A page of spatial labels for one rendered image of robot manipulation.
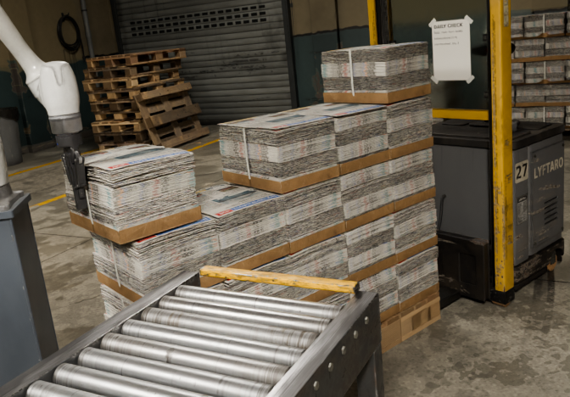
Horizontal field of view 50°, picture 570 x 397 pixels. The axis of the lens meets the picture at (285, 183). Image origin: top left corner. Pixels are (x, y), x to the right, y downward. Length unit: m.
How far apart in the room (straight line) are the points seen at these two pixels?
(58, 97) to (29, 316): 0.63
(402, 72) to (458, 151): 0.74
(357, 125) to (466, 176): 0.97
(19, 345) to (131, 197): 0.53
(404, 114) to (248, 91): 7.33
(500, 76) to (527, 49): 4.00
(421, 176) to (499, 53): 0.62
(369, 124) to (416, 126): 0.29
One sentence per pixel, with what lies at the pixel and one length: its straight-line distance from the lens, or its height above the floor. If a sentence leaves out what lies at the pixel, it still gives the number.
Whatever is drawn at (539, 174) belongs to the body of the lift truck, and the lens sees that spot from 3.29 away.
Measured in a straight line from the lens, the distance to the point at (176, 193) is 1.93.
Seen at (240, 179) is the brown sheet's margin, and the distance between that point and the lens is 2.36.
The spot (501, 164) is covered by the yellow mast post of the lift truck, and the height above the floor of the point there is 0.72.
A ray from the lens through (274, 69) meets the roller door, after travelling 9.55.
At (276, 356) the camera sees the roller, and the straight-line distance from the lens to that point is 1.22.
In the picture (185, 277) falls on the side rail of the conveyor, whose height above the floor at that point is 0.80.
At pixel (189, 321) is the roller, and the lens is 1.41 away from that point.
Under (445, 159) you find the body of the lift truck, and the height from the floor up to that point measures 0.67.
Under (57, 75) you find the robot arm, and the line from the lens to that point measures 1.90.
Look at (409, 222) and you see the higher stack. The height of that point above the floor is 0.54.
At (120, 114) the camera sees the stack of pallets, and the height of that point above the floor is 0.52.
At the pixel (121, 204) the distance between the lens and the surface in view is 1.85.
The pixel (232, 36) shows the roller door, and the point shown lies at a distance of 9.87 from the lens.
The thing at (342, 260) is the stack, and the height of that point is 0.50.
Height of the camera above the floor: 1.39
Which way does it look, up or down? 14 degrees down
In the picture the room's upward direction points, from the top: 6 degrees counter-clockwise
